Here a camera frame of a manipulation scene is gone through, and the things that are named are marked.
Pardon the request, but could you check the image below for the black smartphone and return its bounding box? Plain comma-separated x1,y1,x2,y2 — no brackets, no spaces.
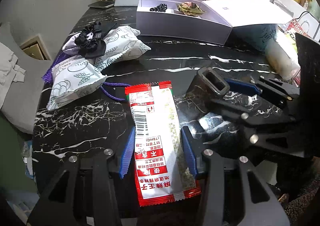
88,0,114,9

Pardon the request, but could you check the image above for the black polka dot cloth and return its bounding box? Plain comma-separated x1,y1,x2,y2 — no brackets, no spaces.
149,4,168,12

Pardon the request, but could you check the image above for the blue waste bin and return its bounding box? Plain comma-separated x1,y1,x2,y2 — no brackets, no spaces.
22,140,34,179

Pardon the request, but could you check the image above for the grey curved lounge chair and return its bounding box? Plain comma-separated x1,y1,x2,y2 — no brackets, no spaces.
1,23,52,134

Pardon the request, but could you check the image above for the wooden frame by wall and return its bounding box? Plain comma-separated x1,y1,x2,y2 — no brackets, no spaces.
20,34,52,61

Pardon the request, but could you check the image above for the white towel on chair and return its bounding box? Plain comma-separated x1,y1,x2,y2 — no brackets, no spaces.
0,43,26,107

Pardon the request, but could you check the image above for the red white snack packet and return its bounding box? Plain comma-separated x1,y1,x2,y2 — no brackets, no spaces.
125,81,201,206

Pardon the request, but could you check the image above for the white patterned pouch front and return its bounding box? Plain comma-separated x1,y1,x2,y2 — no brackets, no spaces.
47,55,106,110

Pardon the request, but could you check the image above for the clear plastic bag roll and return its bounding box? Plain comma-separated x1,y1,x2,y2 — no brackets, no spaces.
265,38,300,81

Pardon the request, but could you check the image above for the lavender pouch with tassel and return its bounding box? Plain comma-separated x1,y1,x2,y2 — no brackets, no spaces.
42,32,80,83

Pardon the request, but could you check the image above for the white patterned pouch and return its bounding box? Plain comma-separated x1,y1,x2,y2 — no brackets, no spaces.
47,55,106,110
94,25,151,71

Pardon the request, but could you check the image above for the lavender open gift box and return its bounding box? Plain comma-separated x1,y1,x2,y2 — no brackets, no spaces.
136,0,292,45

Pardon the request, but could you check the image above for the black rectangular cup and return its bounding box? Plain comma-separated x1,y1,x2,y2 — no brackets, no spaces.
186,67,230,113

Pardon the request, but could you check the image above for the black scrunchie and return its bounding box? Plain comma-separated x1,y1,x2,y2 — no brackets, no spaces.
74,22,106,59

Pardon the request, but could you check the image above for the brown snack bag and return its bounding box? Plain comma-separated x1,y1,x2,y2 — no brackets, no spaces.
177,2,205,17

